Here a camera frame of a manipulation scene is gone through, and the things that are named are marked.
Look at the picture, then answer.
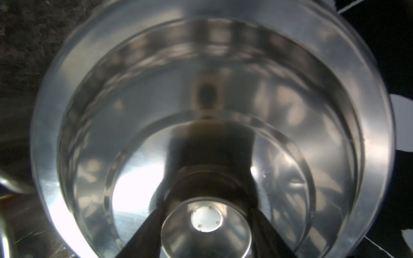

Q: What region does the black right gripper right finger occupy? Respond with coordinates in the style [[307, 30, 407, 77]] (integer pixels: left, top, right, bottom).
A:
[[248, 208, 297, 258]]

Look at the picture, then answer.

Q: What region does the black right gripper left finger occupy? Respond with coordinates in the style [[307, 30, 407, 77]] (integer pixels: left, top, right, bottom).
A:
[[116, 209, 166, 258]]

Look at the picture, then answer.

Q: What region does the stainless steel pot lid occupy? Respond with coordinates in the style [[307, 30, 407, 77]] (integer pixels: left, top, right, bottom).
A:
[[30, 1, 395, 258]]

